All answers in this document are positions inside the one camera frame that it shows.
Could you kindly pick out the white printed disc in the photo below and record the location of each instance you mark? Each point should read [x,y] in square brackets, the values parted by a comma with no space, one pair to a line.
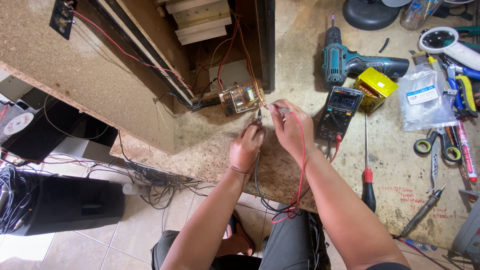
[18,123]

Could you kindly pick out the black amplifier box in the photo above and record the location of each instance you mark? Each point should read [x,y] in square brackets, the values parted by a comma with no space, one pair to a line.
[45,127]

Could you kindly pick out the white round magnifier lamp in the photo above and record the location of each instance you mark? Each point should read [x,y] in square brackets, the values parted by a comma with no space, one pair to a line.
[448,43]

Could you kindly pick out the brown sandal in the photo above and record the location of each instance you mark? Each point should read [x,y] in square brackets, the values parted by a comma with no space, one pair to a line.
[242,234]

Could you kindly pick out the steel tweezers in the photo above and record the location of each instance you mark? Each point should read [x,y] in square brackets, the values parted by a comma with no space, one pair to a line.
[434,165]

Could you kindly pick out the black soldering iron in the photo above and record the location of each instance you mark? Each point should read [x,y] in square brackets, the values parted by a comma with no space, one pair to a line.
[422,212]

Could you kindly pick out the brown circuit board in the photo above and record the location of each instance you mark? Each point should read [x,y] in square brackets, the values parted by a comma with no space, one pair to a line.
[242,98]

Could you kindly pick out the grey metal box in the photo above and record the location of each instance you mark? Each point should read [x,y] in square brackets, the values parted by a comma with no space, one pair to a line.
[468,232]

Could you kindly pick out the black round fan base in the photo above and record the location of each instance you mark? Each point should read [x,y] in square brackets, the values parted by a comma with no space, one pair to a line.
[369,14]

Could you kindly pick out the black terminal plate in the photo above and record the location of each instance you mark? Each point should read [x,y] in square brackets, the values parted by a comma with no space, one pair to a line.
[62,17]

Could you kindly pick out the red multimeter probe lead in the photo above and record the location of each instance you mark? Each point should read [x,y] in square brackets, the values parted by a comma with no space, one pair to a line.
[284,110]

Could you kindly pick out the black multimeter probe lead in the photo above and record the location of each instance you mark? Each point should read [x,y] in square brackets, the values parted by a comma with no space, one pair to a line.
[259,114]

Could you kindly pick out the person's left fingers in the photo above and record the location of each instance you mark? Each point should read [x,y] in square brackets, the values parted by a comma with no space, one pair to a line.
[255,131]

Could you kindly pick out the black floor speaker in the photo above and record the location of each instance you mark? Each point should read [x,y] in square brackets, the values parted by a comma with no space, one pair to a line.
[71,204]

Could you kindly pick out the person's left hand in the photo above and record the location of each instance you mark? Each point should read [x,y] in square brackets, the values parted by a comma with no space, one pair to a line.
[243,150]

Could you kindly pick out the black green-ringed scissors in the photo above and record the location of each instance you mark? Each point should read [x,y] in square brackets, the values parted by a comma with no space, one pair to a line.
[444,144]

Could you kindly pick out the person's grey shorts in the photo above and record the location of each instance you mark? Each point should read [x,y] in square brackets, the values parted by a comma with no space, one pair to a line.
[292,243]

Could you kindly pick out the white plastic bottle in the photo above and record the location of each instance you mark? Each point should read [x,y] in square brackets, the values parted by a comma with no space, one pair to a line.
[133,188]

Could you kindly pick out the black digital multimeter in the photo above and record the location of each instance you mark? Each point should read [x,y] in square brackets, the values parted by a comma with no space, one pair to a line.
[339,112]

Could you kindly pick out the aluminium heat sink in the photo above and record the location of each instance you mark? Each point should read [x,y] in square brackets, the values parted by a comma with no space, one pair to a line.
[200,19]

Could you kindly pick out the wooden speaker cabinet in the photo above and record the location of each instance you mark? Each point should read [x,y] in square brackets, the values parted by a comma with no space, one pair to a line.
[93,75]

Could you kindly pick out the person's right hand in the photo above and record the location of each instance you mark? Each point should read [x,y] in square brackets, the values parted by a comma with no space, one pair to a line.
[292,129]

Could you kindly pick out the yellow taped transformer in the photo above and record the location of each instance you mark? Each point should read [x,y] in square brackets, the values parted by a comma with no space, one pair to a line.
[375,88]

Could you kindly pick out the red white marker pen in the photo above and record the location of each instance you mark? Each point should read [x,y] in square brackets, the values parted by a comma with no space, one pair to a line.
[466,153]

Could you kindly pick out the clear glass jar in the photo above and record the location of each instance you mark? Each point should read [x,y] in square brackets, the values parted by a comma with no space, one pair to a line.
[416,13]

